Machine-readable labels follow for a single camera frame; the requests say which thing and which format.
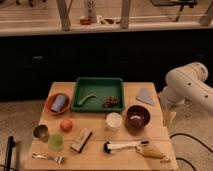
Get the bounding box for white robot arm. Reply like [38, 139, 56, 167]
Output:
[158, 62, 213, 127]

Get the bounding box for white paper cup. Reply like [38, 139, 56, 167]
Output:
[106, 112, 123, 131]

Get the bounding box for green plastic cup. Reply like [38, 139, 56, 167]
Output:
[48, 134, 63, 151]

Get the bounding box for metal cup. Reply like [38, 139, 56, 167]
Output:
[33, 125, 49, 143]

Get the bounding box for brown grape bunch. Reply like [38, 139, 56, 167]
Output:
[103, 96, 119, 108]

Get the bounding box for green plastic tray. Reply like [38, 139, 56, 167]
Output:
[71, 77, 125, 113]

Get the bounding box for green chili pepper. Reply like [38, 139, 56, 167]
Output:
[78, 94, 97, 106]

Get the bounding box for grey triangular cloth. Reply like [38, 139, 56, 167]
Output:
[136, 88, 154, 106]

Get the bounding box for dark red bowl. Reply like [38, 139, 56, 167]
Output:
[127, 105, 151, 129]

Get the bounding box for grey can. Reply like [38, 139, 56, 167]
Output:
[51, 94, 67, 112]

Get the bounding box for wooden block eraser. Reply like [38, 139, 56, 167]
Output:
[71, 128, 92, 153]

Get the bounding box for orange fruit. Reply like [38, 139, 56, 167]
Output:
[60, 119, 73, 132]

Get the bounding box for orange plastic bowl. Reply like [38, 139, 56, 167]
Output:
[44, 93, 70, 115]

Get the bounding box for red object on shelf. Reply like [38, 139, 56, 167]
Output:
[80, 16, 92, 25]

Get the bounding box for white bottle on shelf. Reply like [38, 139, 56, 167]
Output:
[86, 0, 97, 23]

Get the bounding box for metal fork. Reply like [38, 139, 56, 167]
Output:
[32, 154, 66, 164]

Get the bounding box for white handled brush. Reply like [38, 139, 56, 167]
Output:
[103, 141, 149, 154]

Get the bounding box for black cable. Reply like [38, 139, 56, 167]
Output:
[169, 132, 213, 171]

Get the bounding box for black stand post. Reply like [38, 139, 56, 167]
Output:
[4, 136, 15, 171]

